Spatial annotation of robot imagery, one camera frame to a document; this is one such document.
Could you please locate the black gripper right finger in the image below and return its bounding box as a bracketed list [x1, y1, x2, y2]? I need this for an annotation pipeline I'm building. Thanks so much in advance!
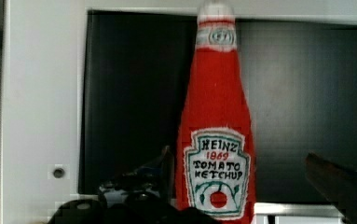
[305, 153, 357, 224]

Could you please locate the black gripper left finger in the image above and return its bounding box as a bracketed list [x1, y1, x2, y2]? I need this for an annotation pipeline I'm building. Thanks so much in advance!
[47, 146, 220, 224]

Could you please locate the red plush ketchup bottle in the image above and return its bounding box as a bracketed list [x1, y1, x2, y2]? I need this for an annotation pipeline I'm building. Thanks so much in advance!
[175, 0, 256, 224]

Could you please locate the black toaster oven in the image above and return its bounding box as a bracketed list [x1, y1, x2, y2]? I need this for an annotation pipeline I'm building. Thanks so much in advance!
[78, 9, 357, 224]

